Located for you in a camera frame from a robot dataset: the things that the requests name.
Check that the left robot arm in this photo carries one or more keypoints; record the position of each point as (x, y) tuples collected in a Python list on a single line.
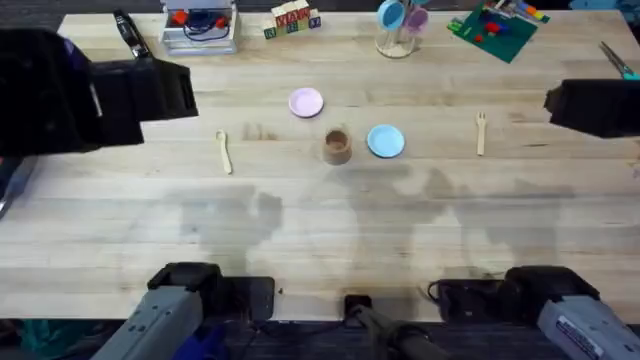
[(160, 320)]

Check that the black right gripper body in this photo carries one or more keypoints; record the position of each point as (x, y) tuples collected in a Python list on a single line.
[(595, 107)]

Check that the wooden fork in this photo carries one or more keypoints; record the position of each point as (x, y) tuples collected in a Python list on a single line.
[(480, 135)]

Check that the pink plate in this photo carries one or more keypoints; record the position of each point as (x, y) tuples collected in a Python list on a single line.
[(305, 102)]

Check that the wooden cup stand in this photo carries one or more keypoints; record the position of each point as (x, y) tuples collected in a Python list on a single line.
[(395, 45)]

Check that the brown cup container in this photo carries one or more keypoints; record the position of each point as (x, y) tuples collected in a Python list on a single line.
[(337, 147)]

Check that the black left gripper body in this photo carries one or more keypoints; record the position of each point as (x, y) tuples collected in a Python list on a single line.
[(150, 90)]

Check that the purple cup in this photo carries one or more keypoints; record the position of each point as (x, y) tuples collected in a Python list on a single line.
[(416, 20)]

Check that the blue cup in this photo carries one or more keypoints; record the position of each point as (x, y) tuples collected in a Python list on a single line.
[(390, 15)]

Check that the green board with blocks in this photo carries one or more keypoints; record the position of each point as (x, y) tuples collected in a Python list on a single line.
[(495, 32)]

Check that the heap of toy blocks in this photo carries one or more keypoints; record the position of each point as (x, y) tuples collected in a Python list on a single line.
[(292, 21)]

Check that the blue plate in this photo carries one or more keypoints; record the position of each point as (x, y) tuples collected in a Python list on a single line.
[(385, 141)]

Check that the wooden spoon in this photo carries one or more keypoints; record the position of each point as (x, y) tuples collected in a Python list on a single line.
[(224, 152)]

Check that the black hand tool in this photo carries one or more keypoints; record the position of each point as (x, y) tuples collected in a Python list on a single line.
[(131, 35)]

